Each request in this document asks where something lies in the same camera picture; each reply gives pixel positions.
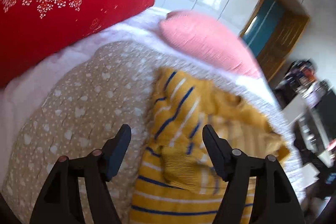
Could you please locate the cluttered clothes rack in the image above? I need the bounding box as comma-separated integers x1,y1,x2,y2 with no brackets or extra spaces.
274,59,331,108

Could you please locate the white shelving unit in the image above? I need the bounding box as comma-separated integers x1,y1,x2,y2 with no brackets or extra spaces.
282,87,336,188

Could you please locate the yellow striped knit sweater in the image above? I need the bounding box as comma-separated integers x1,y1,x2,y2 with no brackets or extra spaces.
129,67,290,223

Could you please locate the red floral pillow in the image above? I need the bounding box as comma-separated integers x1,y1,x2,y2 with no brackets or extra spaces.
1,0,154,86

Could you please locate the pink ribbed pillow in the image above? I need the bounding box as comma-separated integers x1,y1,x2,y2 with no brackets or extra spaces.
159,10,262,79

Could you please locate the beige quilted bedspread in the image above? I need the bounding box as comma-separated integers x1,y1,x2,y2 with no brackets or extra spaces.
2,42,304,223

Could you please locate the white bed sheet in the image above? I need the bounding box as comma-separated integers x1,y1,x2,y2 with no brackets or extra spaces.
0,6,281,183

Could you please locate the black television screen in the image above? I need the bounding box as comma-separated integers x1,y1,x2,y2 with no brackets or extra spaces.
314,89,336,141

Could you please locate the brown wooden door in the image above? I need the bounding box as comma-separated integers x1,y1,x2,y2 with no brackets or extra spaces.
240,0,309,81

